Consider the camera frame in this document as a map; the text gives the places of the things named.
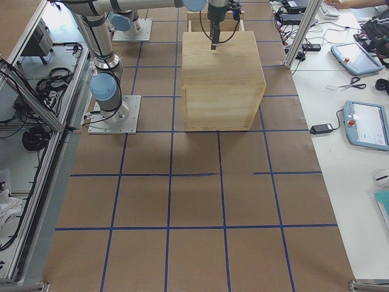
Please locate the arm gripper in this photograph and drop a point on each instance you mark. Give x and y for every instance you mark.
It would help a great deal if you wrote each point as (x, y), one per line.
(215, 14)

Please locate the wooden drawer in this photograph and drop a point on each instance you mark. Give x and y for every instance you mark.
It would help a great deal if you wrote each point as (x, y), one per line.
(227, 25)

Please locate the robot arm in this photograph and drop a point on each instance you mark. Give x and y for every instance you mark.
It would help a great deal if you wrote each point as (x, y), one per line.
(125, 22)
(105, 87)

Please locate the wooden drawer cabinet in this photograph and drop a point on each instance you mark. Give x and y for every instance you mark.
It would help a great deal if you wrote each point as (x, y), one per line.
(222, 88)

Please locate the person hand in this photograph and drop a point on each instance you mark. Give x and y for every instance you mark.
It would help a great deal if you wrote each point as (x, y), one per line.
(337, 4)

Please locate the blue teach pendant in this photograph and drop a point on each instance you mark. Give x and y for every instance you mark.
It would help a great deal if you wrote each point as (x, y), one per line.
(366, 125)
(355, 59)

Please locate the black power adapter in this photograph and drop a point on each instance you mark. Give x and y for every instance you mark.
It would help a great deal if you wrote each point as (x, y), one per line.
(321, 129)

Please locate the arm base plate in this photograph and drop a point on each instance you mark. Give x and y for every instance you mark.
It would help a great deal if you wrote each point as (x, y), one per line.
(123, 121)
(139, 30)

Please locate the black handled scissors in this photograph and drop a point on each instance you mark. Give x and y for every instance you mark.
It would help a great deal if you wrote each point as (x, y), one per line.
(354, 83)

